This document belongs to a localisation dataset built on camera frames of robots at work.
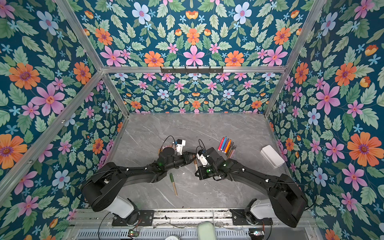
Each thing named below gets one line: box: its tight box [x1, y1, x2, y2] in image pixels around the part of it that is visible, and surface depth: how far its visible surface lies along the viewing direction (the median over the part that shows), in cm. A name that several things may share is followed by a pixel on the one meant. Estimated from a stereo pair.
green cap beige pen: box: [169, 172, 178, 196], surface depth 87 cm
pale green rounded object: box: [197, 221, 217, 240], surface depth 69 cm
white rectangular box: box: [260, 145, 285, 168], surface depth 94 cm
